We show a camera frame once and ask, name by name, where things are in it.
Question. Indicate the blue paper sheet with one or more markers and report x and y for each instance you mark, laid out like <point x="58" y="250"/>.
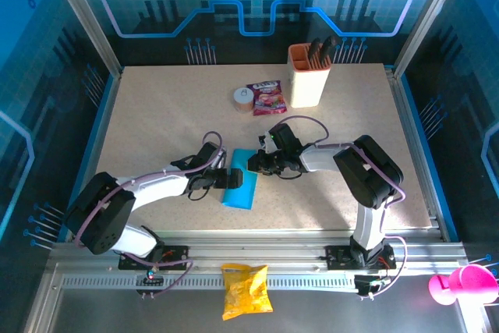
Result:
<point x="238" y="198"/>

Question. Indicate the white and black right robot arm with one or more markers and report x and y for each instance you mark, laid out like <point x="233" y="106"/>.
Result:
<point x="323" y="157"/>

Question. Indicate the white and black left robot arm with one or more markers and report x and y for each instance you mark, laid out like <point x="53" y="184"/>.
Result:
<point x="156" y="188"/>

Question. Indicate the purple candy bag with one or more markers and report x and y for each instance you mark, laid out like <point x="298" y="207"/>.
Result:
<point x="267" y="99"/>

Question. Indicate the cream knife holder orange rim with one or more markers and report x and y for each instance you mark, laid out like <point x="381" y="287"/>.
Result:
<point x="308" y="87"/>

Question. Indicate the small tin can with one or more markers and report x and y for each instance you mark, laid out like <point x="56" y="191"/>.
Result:
<point x="242" y="97"/>

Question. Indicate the small circuit board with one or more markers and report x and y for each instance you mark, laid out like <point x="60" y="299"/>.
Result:
<point x="366" y="284"/>
<point x="152" y="279"/>

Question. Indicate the yellow chips bag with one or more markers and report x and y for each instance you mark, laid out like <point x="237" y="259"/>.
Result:
<point x="245" y="294"/>

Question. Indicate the pink plastic object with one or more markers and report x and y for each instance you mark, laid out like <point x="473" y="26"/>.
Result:
<point x="471" y="284"/>

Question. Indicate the long aluminium frame rail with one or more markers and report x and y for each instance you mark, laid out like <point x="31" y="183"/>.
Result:
<point x="253" y="247"/>

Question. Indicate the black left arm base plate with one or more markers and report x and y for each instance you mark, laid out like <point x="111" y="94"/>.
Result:
<point x="177" y="253"/>

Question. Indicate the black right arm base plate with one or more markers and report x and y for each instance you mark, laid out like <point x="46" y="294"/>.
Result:
<point x="337" y="255"/>

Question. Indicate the aluminium side rail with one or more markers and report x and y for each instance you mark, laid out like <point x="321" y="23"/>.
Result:
<point x="409" y="126"/>

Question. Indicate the aluminium frame post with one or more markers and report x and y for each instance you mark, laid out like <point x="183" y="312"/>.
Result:
<point x="90" y="25"/>
<point x="428" y="17"/>

